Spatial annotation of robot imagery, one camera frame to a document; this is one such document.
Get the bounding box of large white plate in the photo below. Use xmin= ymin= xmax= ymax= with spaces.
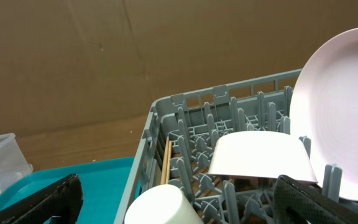
xmin=290 ymin=28 xmax=358 ymax=201

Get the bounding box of teal plastic tray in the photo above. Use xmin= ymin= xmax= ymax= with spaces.
xmin=0 ymin=157 xmax=134 ymax=224

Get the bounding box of wooden chopstick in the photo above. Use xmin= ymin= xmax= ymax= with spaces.
xmin=165 ymin=140 xmax=172 ymax=184
xmin=160 ymin=136 xmax=170 ymax=185

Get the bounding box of pink bowl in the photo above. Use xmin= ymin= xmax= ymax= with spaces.
xmin=208 ymin=131 xmax=317 ymax=184

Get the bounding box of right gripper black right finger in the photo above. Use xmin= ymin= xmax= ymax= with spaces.
xmin=273 ymin=175 xmax=358 ymax=224

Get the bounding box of cream paper cup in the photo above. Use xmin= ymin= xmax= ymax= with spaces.
xmin=124 ymin=184 xmax=203 ymax=224

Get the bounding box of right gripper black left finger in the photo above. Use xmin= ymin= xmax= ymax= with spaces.
xmin=0 ymin=174 xmax=84 ymax=224

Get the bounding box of grey dish rack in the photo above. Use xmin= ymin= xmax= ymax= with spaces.
xmin=115 ymin=70 xmax=358 ymax=223

